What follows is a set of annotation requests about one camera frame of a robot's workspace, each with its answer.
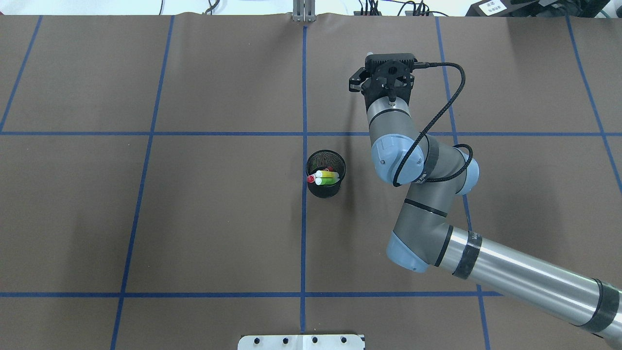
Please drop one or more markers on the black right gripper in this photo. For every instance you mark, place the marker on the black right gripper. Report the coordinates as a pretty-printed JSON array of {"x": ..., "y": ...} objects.
[{"x": 356, "y": 80}]

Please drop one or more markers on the yellow highlighter pen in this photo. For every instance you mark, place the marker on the yellow highlighter pen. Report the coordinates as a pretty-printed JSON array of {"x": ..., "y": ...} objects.
[{"x": 329, "y": 174}]

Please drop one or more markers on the red marker pen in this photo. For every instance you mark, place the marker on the red marker pen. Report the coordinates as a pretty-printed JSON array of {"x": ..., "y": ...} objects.
[{"x": 314, "y": 176}]

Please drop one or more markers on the green highlighter pen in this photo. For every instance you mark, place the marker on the green highlighter pen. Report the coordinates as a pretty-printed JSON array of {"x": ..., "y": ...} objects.
[{"x": 326, "y": 181}]

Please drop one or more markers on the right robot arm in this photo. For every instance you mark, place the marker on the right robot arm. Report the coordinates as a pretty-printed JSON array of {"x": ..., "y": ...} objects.
[{"x": 436, "y": 173}]

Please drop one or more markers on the black mesh pen cup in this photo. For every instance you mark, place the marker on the black mesh pen cup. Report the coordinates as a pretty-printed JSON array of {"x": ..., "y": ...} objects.
[{"x": 320, "y": 160}]

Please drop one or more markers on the aluminium frame post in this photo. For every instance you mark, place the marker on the aluminium frame post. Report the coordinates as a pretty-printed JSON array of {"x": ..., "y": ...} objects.
[{"x": 304, "y": 11}]

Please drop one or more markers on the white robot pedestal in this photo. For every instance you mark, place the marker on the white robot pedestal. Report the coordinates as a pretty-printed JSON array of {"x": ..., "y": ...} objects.
[{"x": 302, "y": 342}]

